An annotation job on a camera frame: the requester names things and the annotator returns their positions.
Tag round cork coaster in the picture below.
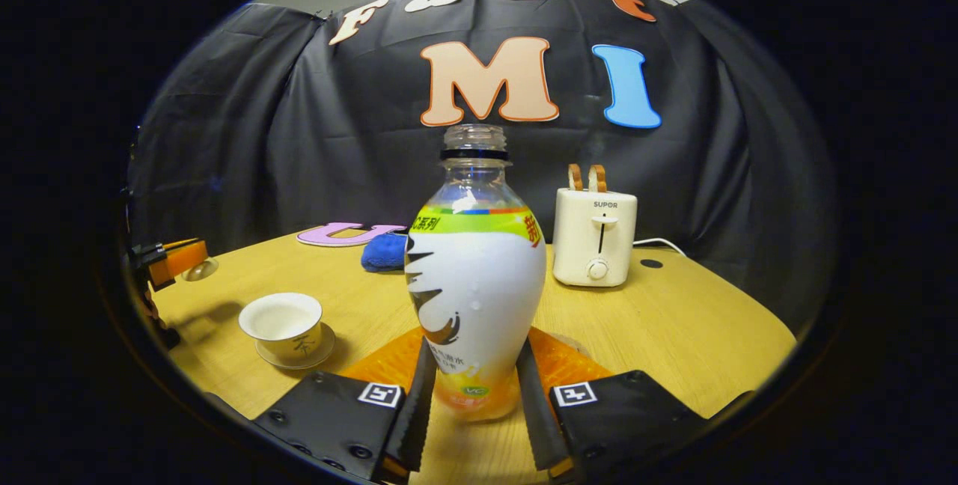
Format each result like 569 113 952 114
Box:
552 332 594 357

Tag white teacup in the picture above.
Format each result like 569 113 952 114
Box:
239 292 323 362

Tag white toaster cable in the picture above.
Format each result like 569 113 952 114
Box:
633 237 687 257

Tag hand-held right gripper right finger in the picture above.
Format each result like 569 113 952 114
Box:
515 326 757 484

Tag white toaster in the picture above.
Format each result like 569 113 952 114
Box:
552 187 638 288

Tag blue towel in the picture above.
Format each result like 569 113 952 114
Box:
361 233 409 273

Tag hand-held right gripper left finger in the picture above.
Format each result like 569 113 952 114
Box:
251 326 439 484

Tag black backdrop cloth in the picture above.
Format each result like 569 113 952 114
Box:
127 0 838 332

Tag purple cutout letter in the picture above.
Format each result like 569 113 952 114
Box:
297 222 407 248

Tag clear water bottle white label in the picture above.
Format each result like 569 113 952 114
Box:
404 124 547 422

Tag white teacup saucer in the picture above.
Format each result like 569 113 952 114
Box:
255 323 336 370

